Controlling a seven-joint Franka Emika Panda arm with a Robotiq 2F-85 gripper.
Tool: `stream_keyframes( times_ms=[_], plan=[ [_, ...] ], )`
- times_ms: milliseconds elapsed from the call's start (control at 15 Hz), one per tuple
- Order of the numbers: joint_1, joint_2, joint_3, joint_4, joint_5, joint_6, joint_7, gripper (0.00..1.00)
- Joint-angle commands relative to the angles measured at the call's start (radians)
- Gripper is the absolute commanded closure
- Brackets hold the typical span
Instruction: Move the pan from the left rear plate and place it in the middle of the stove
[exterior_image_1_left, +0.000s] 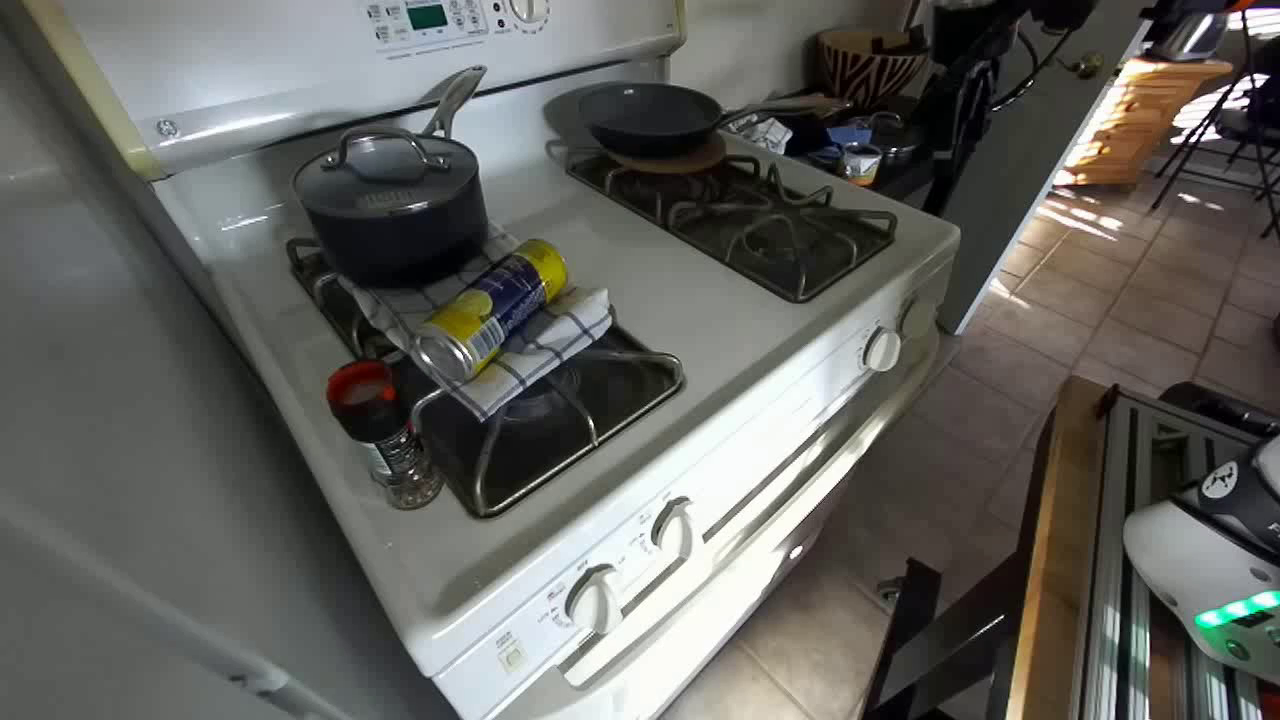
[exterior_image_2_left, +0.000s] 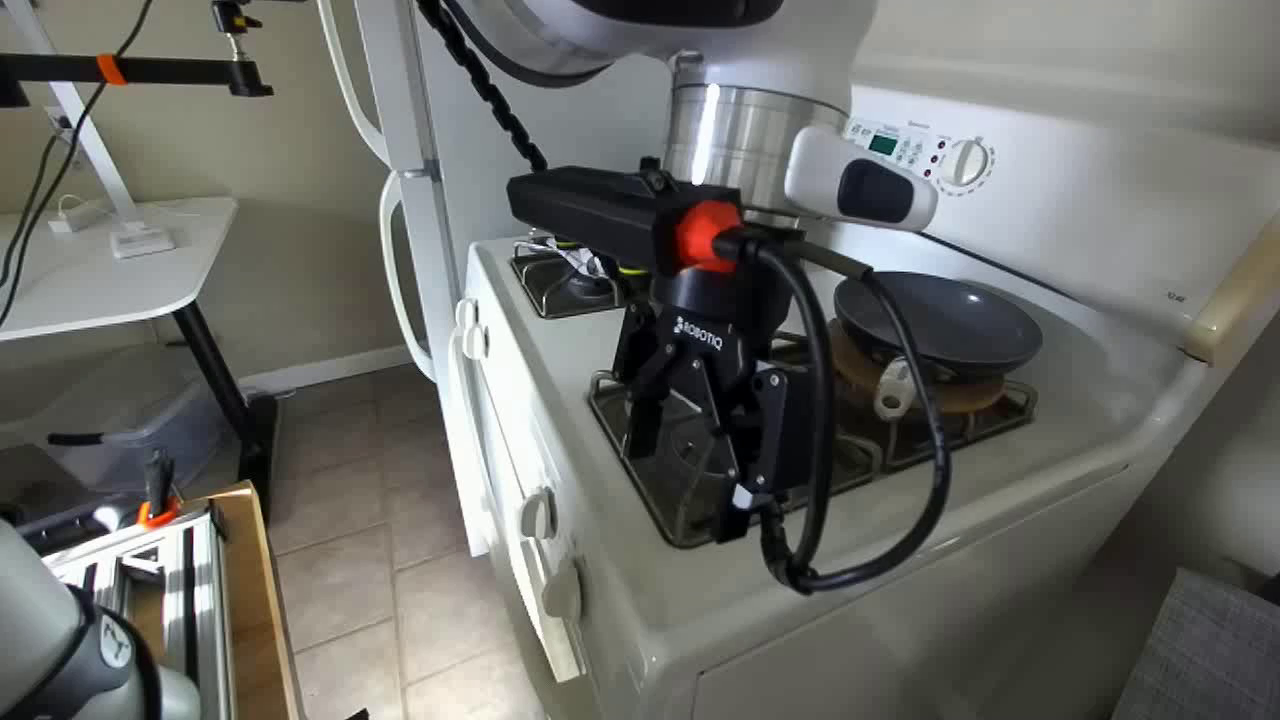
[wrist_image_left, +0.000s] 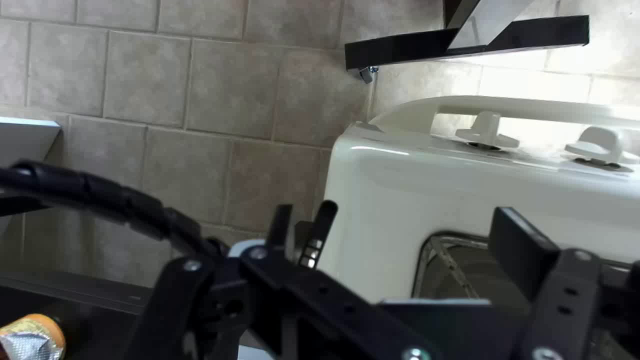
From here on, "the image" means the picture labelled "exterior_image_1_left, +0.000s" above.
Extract gray door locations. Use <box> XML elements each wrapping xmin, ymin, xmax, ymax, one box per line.
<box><xmin>936</xmin><ymin>0</ymin><xmax>1162</xmax><ymax>337</ymax></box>

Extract dark pot with handle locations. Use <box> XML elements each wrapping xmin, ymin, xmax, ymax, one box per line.
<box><xmin>293</xmin><ymin>61</ymin><xmax>492</xmax><ymax>292</ymax></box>

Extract white and blue cup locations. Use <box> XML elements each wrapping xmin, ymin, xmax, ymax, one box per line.
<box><xmin>838</xmin><ymin>140</ymin><xmax>890</xmax><ymax>189</ymax></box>

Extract black tripod stand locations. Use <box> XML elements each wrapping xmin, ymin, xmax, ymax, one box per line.
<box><xmin>1147</xmin><ymin>0</ymin><xmax>1280</xmax><ymax>240</ymax></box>

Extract spice jar with red lid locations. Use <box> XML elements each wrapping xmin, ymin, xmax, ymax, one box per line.
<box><xmin>323</xmin><ymin>355</ymin><xmax>448</xmax><ymax>517</ymax></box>

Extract yellow and blue can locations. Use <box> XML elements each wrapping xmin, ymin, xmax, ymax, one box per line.
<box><xmin>408</xmin><ymin>237</ymin><xmax>576</xmax><ymax>389</ymax></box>

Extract white oven door handle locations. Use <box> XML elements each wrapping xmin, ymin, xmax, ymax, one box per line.
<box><xmin>556</xmin><ymin>386</ymin><xmax>874</xmax><ymax>692</ymax></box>

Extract white stove knob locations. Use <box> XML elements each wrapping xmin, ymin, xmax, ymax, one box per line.
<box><xmin>559</xmin><ymin>562</ymin><xmax>626</xmax><ymax>639</ymax></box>
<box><xmin>644</xmin><ymin>495</ymin><xmax>701</xmax><ymax>563</ymax></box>
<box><xmin>861</xmin><ymin>325</ymin><xmax>908</xmax><ymax>376</ymax></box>

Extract gray refrigerator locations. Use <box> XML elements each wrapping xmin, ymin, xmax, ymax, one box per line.
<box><xmin>0</xmin><ymin>0</ymin><xmax>452</xmax><ymax>720</ymax></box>

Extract white striped dish towel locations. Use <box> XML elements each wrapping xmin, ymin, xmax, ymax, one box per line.
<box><xmin>318</xmin><ymin>233</ymin><xmax>615</xmax><ymax>425</ymax></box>

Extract dark nonstick frying pan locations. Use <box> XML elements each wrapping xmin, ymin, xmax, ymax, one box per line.
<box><xmin>542</xmin><ymin>79</ymin><xmax>812</xmax><ymax>165</ymax></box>

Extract white device with green light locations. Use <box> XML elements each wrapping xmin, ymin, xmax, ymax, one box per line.
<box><xmin>1119</xmin><ymin>432</ymin><xmax>1280</xmax><ymax>689</ymax></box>

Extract zebra pattern basket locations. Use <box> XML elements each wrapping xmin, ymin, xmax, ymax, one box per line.
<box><xmin>812</xmin><ymin>20</ymin><xmax>931</xmax><ymax>111</ymax></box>

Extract white gas stove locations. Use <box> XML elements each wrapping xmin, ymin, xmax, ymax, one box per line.
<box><xmin>23</xmin><ymin>0</ymin><xmax>963</xmax><ymax>720</ymax></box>

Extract metal rail frame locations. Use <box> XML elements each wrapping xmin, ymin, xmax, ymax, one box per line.
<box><xmin>1081</xmin><ymin>389</ymin><xmax>1280</xmax><ymax>720</ymax></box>

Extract black burner grate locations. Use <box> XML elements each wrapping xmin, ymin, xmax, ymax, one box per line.
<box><xmin>548</xmin><ymin>133</ymin><xmax>901</xmax><ymax>310</ymax></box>
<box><xmin>280</xmin><ymin>237</ymin><xmax>690</xmax><ymax>520</ymax></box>

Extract wooden board edge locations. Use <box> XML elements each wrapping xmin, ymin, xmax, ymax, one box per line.
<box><xmin>1004</xmin><ymin>376</ymin><xmax>1119</xmax><ymax>720</ymax></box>

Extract round wooden trivet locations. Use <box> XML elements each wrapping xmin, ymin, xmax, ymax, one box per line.
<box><xmin>603</xmin><ymin>133</ymin><xmax>737</xmax><ymax>180</ymax></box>

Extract black metal stand legs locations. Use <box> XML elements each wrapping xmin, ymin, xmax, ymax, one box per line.
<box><xmin>855</xmin><ymin>558</ymin><xmax>1058</xmax><ymax>720</ymax></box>

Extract glass pot lid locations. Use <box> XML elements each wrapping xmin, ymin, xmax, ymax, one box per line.
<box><xmin>293</xmin><ymin>126</ymin><xmax>484</xmax><ymax>223</ymax></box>

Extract oven control panel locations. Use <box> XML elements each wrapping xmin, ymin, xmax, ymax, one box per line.
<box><xmin>360</xmin><ymin>0</ymin><xmax>556</xmax><ymax>54</ymax></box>

